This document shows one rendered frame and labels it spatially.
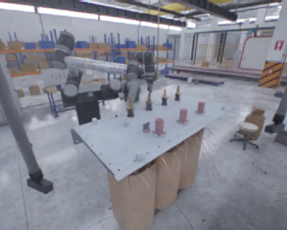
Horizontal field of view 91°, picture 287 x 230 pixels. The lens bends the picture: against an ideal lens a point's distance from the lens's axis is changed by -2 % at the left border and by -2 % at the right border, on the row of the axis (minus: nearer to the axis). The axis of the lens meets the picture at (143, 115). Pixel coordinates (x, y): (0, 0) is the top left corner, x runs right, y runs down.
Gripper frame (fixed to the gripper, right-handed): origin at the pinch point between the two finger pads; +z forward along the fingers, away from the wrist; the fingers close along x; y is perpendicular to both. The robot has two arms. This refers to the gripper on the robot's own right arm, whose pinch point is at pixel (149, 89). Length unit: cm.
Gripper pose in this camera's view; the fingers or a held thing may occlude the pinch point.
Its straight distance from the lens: 165.4
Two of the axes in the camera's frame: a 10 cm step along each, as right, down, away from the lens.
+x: -2.1, -3.9, 8.9
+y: 9.8, -0.9, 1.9
